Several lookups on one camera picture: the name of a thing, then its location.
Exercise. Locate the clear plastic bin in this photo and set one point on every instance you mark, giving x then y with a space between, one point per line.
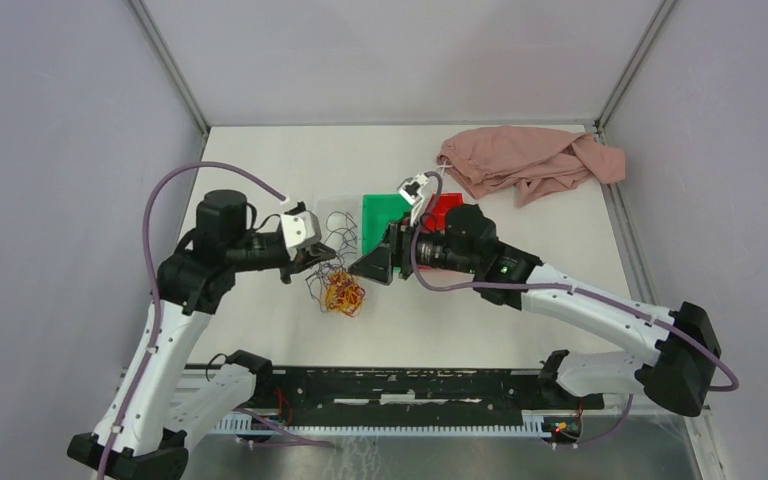
340 220

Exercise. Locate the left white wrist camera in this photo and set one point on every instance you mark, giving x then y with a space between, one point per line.
300 227

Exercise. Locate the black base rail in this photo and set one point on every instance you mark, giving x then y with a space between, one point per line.
308 396

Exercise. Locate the white slotted cable duct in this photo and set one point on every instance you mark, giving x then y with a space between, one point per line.
244 425

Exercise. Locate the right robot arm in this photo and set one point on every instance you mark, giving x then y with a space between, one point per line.
668 355

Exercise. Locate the green plastic bin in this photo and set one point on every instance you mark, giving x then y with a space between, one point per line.
378 210

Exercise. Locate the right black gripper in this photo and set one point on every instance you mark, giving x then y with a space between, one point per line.
377 264

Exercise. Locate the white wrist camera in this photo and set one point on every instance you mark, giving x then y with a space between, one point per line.
300 227
422 193

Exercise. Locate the right controller board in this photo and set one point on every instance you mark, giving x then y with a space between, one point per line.
563 430

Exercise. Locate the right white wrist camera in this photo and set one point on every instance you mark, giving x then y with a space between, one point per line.
422 193

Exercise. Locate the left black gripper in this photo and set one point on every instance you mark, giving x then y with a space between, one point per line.
304 258

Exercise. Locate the red plastic bin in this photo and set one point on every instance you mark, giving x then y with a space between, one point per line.
447 202

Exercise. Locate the pink cloth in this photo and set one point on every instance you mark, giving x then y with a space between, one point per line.
536 162

